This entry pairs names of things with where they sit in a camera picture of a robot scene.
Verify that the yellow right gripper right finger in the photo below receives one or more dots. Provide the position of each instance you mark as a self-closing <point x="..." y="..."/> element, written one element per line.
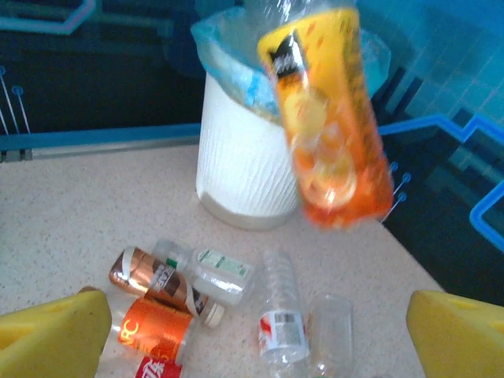
<point x="456" y="338"/>

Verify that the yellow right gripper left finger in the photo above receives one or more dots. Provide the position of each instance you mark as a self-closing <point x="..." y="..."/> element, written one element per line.
<point x="51" y="338"/>

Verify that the red label cola bottle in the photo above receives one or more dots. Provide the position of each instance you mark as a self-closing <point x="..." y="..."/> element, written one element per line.
<point x="157" y="368"/>

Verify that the clear unlabelled plastic bottle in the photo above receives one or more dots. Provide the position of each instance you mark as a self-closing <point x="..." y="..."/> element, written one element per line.
<point x="330" y="334"/>

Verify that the orange juice label bottle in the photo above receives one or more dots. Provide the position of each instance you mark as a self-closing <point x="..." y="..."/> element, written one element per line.
<point x="330" y="138"/>

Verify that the white ribbed waste bin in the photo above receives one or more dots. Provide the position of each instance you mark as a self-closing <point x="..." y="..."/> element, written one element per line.
<point x="236" y="165"/>

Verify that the blue plastic bin liner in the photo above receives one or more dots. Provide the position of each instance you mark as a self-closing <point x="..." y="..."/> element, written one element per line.
<point x="220" y="51"/>

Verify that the orange label clear bottle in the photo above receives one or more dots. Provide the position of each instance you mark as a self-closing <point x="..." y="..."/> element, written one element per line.
<point x="157" y="330"/>

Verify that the copper brown label bottle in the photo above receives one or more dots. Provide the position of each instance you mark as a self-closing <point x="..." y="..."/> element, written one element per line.
<point x="149" y="279"/>

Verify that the red white label clear bottle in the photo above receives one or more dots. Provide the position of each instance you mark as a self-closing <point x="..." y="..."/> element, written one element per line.
<point x="281" y="315"/>

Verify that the green white label clear bottle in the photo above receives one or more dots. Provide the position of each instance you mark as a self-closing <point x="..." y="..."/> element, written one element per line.
<point x="220" y="271"/>

